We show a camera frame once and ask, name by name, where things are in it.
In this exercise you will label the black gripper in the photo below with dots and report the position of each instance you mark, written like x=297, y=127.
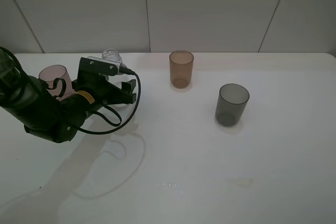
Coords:
x=91, y=93

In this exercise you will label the clear plastic water bottle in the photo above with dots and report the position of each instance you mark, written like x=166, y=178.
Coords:
x=113, y=55

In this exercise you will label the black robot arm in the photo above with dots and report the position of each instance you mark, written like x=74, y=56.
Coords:
x=57, y=112

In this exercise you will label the orange translucent plastic cup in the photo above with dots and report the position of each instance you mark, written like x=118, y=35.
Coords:
x=181, y=66

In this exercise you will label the pink translucent plastic cup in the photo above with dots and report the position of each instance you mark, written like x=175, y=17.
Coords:
x=50, y=73

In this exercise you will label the grey translucent plastic cup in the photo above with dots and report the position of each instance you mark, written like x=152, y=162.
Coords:
x=232, y=100

